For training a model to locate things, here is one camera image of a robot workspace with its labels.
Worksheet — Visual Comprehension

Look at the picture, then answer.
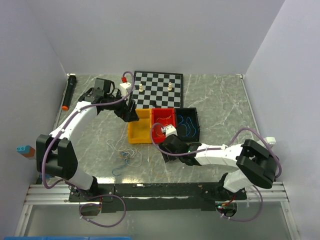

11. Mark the black marker orange cap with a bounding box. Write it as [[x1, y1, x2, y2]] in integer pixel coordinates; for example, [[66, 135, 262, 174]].
[[61, 75, 77, 111]]

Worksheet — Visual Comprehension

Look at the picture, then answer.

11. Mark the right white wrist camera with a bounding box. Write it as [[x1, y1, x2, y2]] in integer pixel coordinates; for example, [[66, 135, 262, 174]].
[[161, 124, 178, 138]]

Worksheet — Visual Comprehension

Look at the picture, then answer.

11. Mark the blue thin cable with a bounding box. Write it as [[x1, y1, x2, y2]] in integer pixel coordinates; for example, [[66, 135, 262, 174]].
[[177, 114, 199, 139], [111, 149, 133, 176]]

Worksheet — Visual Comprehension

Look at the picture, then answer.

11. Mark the black plastic bin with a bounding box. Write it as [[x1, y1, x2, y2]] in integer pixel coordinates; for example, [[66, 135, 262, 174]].
[[175, 107, 200, 143]]

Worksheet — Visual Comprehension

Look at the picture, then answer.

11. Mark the black white chessboard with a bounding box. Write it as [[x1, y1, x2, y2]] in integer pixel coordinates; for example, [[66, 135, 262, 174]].
[[130, 70, 184, 109]]

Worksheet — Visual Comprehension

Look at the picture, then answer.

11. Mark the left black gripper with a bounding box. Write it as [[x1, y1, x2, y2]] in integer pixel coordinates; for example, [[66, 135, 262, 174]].
[[104, 89, 139, 122]]

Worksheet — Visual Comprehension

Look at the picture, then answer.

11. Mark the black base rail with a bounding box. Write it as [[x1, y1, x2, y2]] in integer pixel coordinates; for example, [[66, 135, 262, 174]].
[[68, 182, 247, 213]]

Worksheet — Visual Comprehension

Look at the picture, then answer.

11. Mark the red plastic bin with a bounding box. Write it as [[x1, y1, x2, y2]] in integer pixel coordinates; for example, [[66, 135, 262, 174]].
[[151, 108, 176, 144]]

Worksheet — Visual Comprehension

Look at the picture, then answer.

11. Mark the blue brown toy block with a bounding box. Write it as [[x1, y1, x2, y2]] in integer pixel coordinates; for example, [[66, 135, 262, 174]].
[[16, 145, 36, 159]]

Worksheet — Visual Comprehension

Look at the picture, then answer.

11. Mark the white tilted stand device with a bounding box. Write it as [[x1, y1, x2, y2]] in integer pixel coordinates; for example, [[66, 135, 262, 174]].
[[263, 136, 277, 147]]

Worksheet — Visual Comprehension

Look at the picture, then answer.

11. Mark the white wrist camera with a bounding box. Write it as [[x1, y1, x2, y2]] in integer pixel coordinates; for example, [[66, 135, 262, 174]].
[[161, 124, 178, 138], [119, 76, 132, 97]]

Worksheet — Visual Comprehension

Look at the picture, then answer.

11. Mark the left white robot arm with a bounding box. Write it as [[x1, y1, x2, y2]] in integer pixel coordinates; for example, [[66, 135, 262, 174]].
[[36, 76, 139, 201]]

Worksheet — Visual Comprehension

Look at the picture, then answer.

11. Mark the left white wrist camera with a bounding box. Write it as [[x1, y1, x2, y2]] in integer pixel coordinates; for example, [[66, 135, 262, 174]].
[[119, 76, 132, 97]]

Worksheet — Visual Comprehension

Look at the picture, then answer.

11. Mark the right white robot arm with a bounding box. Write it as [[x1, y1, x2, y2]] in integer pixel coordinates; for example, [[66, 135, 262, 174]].
[[159, 134, 278, 200]]

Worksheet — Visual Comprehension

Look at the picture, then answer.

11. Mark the yellow plastic bin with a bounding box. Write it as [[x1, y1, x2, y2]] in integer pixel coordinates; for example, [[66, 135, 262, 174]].
[[127, 108, 152, 144]]

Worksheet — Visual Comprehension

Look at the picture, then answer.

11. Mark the white chess pawn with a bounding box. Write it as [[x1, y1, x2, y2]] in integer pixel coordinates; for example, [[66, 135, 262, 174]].
[[167, 82, 172, 92]]

